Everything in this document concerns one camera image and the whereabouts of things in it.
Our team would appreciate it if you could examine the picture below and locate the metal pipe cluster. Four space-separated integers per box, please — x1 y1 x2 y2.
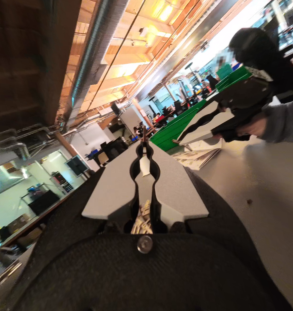
0 123 76 158

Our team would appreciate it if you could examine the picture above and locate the dark monitor screen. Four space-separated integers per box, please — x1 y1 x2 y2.
65 155 90 176

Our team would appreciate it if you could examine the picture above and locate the pile of wooden model parts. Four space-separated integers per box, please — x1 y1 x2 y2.
131 199 153 236

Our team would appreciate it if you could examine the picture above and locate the person's right forearm grey sleeve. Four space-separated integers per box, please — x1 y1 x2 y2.
258 97 293 144

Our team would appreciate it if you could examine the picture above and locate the white paper piece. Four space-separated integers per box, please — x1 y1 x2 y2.
139 157 152 176

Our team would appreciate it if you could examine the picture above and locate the printed instruction booklet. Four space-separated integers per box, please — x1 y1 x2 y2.
172 141 222 170

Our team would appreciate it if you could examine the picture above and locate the brown wooden pillar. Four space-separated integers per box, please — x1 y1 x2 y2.
54 132 93 174

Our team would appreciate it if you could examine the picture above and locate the person's head with black hair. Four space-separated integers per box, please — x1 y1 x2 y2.
229 27 293 102

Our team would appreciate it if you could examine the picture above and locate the person's right hand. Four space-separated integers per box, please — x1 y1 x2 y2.
235 114 268 139

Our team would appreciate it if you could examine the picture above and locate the black desk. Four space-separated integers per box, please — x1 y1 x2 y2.
88 137 130 168

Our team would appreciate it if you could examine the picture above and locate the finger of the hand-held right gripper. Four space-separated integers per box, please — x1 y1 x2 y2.
178 109 235 146
179 97 221 144

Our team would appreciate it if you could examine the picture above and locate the black cabinet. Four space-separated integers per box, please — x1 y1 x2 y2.
28 190 61 216

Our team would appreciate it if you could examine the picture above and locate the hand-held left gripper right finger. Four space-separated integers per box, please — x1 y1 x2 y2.
145 140 209 234

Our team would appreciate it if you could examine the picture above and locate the long silver ceiling duct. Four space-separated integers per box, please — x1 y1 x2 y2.
64 0 123 127

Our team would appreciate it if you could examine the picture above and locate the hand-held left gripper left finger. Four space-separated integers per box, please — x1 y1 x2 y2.
81 141 145 232

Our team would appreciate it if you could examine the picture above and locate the large green plastic bin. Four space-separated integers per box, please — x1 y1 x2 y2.
150 98 208 152

